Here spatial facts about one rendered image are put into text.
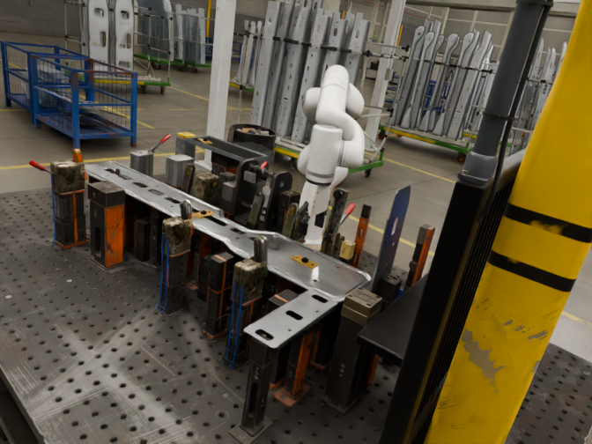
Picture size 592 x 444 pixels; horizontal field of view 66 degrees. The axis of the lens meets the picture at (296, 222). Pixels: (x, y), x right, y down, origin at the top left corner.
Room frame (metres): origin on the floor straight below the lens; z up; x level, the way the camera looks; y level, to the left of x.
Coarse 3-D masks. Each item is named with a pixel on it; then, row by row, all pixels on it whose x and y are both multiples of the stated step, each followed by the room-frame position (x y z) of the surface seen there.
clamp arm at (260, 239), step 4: (260, 236) 1.18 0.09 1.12; (264, 236) 1.18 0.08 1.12; (256, 240) 1.17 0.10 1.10; (260, 240) 1.17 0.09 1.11; (264, 240) 1.17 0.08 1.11; (256, 244) 1.18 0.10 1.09; (260, 244) 1.17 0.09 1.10; (264, 244) 1.17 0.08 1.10; (256, 248) 1.18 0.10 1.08; (260, 248) 1.17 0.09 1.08; (264, 248) 1.17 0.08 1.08; (256, 252) 1.18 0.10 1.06; (260, 252) 1.17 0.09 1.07; (264, 252) 1.17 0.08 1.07; (256, 256) 1.18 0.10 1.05; (260, 256) 1.18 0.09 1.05; (264, 256) 1.18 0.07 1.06; (256, 260) 1.19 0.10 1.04; (260, 260) 1.18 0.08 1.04; (264, 260) 1.18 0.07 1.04; (264, 272) 1.19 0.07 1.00; (264, 276) 1.19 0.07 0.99
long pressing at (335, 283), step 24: (96, 168) 1.86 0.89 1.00; (120, 168) 1.91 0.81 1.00; (144, 192) 1.67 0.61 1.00; (168, 192) 1.71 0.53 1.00; (216, 216) 1.55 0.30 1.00; (240, 240) 1.37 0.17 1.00; (288, 240) 1.44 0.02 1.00; (288, 264) 1.26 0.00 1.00; (336, 264) 1.31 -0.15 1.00; (312, 288) 1.14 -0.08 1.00; (336, 288) 1.16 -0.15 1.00
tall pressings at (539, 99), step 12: (540, 48) 7.64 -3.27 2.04; (552, 48) 7.48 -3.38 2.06; (564, 48) 7.86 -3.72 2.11; (540, 60) 7.80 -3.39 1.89; (552, 60) 7.53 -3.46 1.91; (528, 84) 7.52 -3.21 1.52; (528, 96) 7.62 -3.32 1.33; (540, 96) 7.41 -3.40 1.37; (528, 108) 7.80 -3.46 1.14; (540, 108) 7.52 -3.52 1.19; (528, 120) 7.90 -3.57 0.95; (516, 132) 7.51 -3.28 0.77; (528, 132) 8.00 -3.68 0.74
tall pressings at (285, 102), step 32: (320, 0) 6.66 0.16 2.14; (288, 32) 6.63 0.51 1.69; (320, 32) 6.31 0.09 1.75; (352, 32) 6.03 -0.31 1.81; (288, 64) 6.50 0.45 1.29; (320, 64) 6.29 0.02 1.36; (352, 64) 5.94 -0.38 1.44; (256, 96) 6.41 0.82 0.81; (288, 96) 6.42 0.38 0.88; (288, 128) 6.42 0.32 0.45
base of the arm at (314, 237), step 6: (312, 216) 1.94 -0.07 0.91; (324, 216) 1.97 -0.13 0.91; (312, 222) 1.94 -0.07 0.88; (324, 222) 1.98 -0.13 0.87; (312, 228) 1.94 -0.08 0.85; (318, 228) 1.95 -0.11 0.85; (312, 234) 1.94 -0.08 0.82; (318, 234) 1.95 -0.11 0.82; (306, 240) 1.93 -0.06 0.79; (312, 240) 1.94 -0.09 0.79; (318, 240) 1.95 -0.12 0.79
